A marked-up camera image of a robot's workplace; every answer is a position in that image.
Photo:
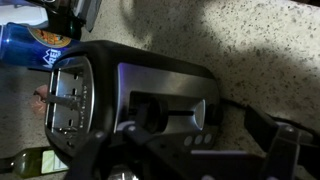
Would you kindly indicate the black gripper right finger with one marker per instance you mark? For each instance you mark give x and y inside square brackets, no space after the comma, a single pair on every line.
[283,150]

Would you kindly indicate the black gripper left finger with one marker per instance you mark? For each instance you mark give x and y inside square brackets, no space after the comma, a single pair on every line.
[88,156]

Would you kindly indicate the black toaster lever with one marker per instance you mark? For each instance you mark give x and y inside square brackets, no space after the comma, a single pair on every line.
[153,113]

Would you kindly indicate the black silver toaster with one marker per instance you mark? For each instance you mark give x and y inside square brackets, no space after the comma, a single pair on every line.
[160,80]

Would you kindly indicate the olive oil bottle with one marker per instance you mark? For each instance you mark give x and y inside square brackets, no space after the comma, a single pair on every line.
[33,163]

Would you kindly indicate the blue plastic water bottle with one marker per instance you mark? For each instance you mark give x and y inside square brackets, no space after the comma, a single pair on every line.
[20,46]

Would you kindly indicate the black silver object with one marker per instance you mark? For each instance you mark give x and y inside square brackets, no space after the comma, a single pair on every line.
[63,20]

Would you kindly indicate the white cloth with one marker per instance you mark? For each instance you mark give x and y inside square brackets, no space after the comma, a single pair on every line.
[23,15]

